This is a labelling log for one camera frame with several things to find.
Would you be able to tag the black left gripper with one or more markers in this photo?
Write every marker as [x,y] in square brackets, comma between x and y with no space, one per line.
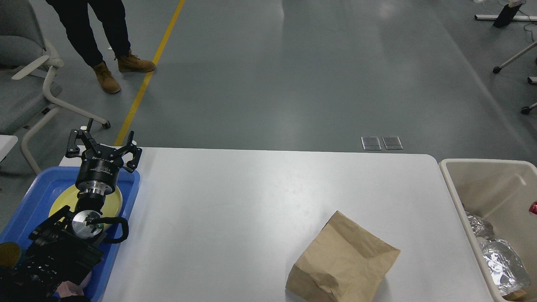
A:
[99,172]

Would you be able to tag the yellow plate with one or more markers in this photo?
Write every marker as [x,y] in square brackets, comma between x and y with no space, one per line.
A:
[113,201]

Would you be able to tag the dark green mug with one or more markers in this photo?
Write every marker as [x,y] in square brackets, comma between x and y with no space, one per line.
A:
[10,254]

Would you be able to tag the pink mug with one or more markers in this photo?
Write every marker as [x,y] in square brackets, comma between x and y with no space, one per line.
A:
[68,288]

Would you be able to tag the brown paper bag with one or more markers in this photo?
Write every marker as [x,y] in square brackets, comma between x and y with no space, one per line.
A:
[344,263]

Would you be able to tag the aluminium foil tray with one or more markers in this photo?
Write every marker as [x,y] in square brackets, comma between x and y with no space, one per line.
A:
[506,267]

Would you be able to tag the crushed red soda can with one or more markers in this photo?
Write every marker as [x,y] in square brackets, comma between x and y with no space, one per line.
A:
[533,208]

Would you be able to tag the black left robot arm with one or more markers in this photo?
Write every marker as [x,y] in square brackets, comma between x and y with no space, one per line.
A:
[65,246]

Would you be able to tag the grey office chair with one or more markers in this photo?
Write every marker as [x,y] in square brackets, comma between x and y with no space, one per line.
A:
[29,62]

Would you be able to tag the metal floor socket plate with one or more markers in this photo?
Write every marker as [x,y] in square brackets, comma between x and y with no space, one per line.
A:
[392,143]
[371,143]

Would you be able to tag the foil piece in bin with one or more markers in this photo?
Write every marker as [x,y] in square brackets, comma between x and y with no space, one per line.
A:
[480,227]

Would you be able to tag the beige plastic bin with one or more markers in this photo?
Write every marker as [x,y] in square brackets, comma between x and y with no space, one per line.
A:
[501,192]

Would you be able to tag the white stand with black bag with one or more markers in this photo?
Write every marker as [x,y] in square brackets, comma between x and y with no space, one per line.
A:
[510,12]

